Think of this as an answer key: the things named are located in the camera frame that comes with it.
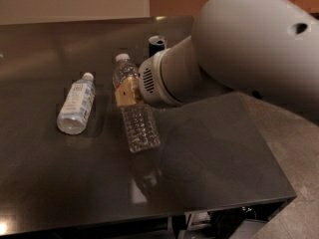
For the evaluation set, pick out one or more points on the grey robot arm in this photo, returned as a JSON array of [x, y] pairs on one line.
[[268, 49]]

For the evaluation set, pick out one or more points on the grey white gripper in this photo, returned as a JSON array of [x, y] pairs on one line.
[[150, 81]]

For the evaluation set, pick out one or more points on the dark equipment under table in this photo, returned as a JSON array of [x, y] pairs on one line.
[[238, 223]]

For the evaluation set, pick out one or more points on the clear crinkled water bottle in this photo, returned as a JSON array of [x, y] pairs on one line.
[[139, 122]]

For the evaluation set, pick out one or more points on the blue silver energy drink can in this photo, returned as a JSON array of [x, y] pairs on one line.
[[157, 44]]

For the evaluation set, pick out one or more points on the white labelled water bottle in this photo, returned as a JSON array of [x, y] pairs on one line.
[[74, 114]]

